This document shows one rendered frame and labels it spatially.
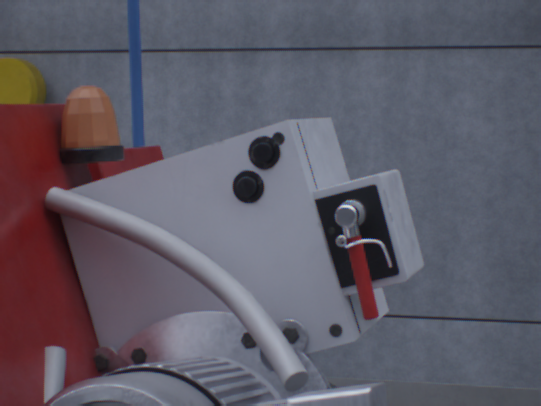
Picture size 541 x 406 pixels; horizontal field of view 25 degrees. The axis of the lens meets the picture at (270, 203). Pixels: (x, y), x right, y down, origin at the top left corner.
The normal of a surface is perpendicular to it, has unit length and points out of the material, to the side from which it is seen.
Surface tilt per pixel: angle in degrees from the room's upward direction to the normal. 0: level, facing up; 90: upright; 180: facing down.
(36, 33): 90
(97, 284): 90
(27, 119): 70
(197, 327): 81
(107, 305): 90
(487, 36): 90
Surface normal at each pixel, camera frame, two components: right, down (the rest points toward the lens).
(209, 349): -0.26, -0.08
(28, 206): 0.90, -0.32
